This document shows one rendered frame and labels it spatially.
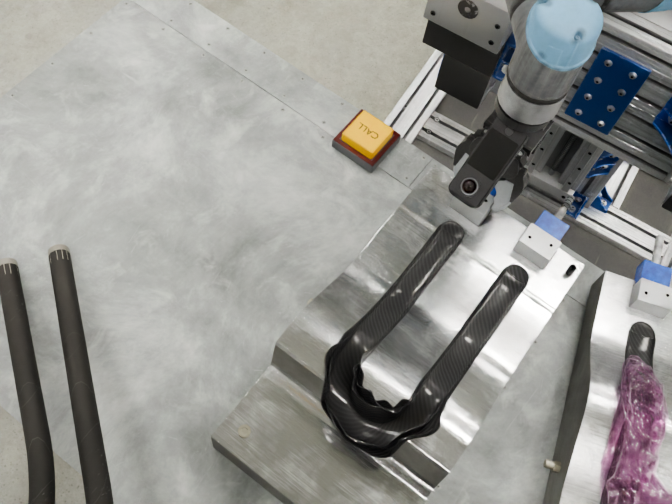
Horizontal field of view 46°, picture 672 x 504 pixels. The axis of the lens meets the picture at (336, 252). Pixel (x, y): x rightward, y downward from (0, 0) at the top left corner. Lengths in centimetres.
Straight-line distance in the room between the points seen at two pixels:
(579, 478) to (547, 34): 55
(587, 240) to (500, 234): 89
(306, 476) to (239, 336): 23
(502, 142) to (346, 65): 148
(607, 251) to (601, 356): 90
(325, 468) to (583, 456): 33
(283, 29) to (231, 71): 115
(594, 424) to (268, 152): 63
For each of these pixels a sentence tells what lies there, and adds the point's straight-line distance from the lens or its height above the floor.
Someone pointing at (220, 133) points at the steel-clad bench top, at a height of 80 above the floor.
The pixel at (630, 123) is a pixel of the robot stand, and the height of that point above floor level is 77.
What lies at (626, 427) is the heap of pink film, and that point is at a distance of 107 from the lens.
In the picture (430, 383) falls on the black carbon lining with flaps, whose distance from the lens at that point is 100.
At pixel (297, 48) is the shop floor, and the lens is 245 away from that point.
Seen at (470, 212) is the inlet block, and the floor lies 91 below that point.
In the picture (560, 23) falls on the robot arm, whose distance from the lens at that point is 86.
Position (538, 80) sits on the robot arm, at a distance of 90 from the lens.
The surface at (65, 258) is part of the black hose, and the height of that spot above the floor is 83.
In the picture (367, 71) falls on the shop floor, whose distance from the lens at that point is 242.
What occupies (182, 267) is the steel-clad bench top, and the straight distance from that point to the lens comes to 117.
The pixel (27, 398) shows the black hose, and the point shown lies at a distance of 106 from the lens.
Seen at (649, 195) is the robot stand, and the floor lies 21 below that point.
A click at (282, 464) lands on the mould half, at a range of 101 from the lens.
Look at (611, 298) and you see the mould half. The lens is 119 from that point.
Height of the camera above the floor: 185
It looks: 63 degrees down
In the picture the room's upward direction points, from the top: 12 degrees clockwise
